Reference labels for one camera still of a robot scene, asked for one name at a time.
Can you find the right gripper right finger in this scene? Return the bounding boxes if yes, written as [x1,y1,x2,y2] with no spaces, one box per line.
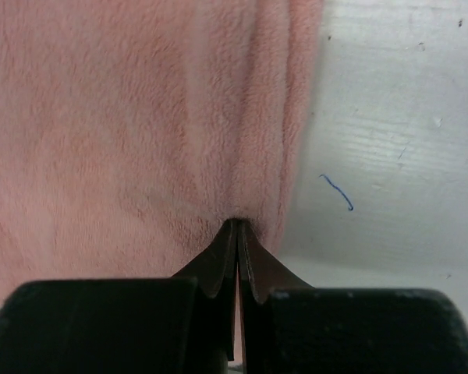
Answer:
[237,221,468,373]

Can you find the pink towel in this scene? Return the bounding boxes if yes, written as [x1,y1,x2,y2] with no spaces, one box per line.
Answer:
[0,1,323,305]

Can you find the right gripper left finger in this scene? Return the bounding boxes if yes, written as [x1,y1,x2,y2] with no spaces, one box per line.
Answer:
[0,220,238,373]

